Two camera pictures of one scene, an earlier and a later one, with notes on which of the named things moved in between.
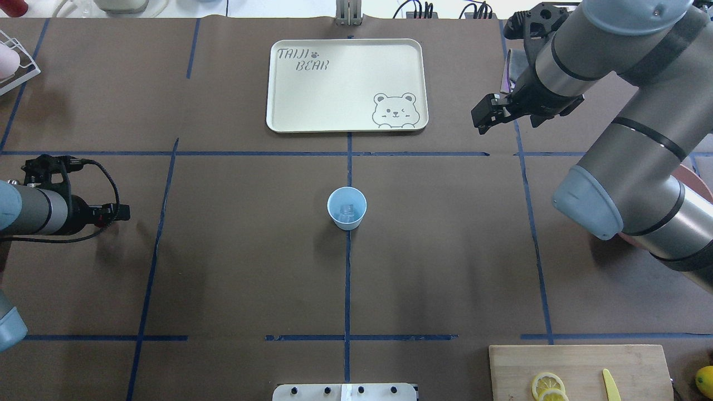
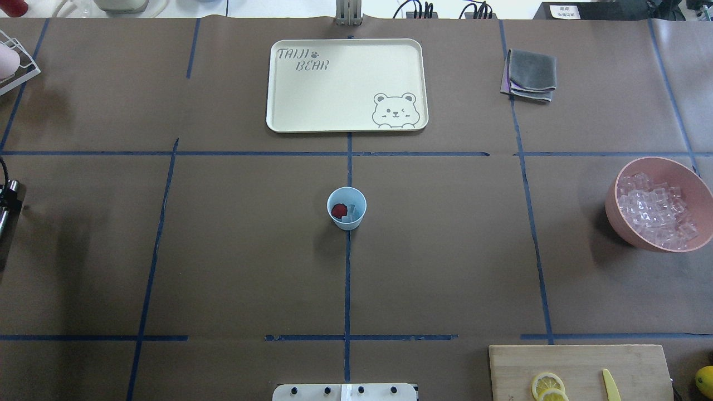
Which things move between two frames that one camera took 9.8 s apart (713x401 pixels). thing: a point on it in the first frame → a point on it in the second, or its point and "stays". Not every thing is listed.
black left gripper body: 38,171 → 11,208
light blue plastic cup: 346,206 stays
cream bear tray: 352,85 stays
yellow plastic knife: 613,390 stays
